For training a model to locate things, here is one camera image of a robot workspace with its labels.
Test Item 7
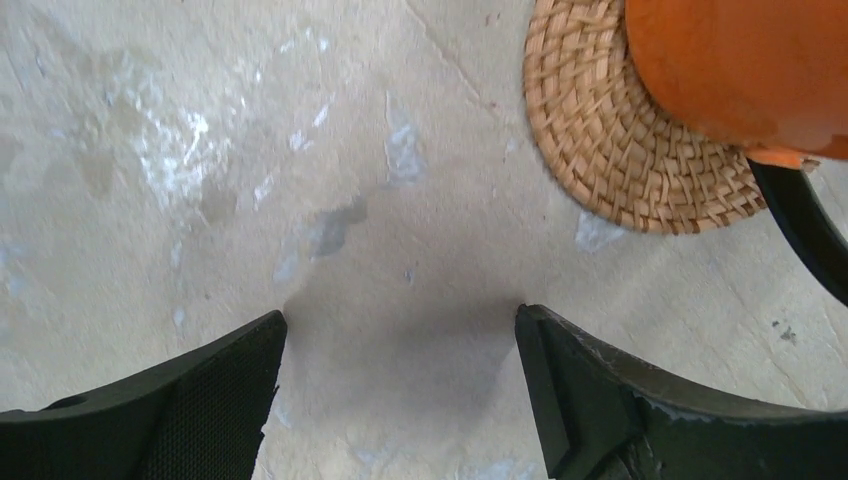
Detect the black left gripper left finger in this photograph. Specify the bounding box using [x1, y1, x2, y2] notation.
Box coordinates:
[1, 310, 287, 479]

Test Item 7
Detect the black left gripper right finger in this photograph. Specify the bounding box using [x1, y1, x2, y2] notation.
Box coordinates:
[515, 305, 847, 479]

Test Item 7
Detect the orange mug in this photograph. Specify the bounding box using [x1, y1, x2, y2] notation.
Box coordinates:
[624, 0, 848, 308]

